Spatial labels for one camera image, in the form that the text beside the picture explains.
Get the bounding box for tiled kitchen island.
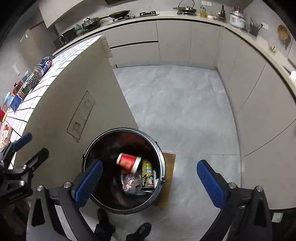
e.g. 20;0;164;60
0;35;139;219

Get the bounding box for black plastic bucket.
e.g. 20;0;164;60
81;127;166;215

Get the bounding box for blue drink can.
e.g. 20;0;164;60
33;56;53;76

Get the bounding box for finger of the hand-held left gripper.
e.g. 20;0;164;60
21;148;50;180
0;133;33;164

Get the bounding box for bamboo strainer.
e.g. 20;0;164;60
277;24;291;50

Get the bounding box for black frying pan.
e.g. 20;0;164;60
98;10;131;20

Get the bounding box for blue paper cup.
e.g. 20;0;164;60
11;95;23;112

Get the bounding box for red white carton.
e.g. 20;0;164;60
0;125;13;151

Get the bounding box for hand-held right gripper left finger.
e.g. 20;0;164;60
26;159;103;241

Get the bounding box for white rice cooker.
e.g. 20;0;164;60
230;9;246;29

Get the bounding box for black gas stove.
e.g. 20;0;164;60
106;11;160;26

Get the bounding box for utensil holder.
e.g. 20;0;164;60
248;17;259;37

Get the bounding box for person's black shoe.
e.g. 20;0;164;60
125;222;152;241

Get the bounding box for pink white plastic bag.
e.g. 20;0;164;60
122;174;142;194

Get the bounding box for beige upper cabinets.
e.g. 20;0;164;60
38;0;109;29

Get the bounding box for wok with lid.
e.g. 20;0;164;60
81;17;102;30

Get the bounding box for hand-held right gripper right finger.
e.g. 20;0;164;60
197;160;274;241

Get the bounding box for black microwave oven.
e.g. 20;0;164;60
53;30;77;49

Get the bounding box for wooden stool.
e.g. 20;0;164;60
151;151;176;208

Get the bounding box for red paper cup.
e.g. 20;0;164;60
116;152;142;174

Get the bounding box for black yellow drink can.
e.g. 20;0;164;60
141;159;155;193
14;80;30;100

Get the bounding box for beige refrigerator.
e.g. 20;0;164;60
18;29;58;67

